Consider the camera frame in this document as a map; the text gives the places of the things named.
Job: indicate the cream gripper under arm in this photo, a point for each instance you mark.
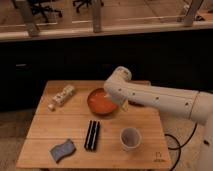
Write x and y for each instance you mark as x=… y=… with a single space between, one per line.
x=124 y=105

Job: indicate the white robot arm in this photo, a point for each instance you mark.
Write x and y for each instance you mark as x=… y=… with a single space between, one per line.
x=191 y=104

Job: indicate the orange bowl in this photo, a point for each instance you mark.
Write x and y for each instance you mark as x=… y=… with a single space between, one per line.
x=99 y=104

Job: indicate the white paper cup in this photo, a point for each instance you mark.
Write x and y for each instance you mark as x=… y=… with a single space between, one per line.
x=130 y=138

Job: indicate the black rectangular bar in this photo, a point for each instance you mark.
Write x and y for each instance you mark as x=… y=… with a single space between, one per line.
x=92 y=136

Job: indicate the blue sponge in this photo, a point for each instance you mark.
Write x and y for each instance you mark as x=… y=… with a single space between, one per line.
x=62 y=150

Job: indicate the black office chair centre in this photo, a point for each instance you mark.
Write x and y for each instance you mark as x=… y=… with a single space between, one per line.
x=82 y=2

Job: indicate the black office chair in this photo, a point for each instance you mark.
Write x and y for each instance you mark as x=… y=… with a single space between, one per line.
x=82 y=2
x=29 y=8

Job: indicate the black office chair left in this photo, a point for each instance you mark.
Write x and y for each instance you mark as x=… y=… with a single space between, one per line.
x=29 y=8

